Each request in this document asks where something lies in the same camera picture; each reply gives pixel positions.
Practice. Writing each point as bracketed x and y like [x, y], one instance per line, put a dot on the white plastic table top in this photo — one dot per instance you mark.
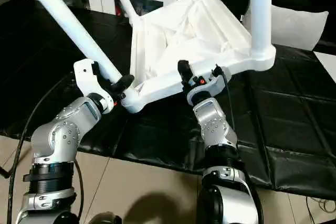
[197, 51]

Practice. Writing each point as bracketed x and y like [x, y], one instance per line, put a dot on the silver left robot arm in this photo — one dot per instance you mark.
[60, 134]

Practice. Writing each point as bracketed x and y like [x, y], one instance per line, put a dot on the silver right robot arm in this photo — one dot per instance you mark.
[218, 129]

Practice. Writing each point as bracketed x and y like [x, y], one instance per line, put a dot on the black work mat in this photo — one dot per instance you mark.
[288, 103]

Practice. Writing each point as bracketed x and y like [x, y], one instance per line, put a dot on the grey cushion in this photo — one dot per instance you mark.
[296, 27]

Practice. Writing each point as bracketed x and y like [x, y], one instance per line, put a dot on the black table support leg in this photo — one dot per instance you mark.
[6, 172]

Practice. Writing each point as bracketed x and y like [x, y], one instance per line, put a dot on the white flat board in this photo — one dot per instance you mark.
[326, 65]

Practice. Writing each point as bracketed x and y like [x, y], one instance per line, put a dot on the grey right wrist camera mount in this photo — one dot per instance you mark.
[212, 85]

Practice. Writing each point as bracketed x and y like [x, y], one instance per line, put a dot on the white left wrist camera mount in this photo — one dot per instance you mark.
[84, 79]

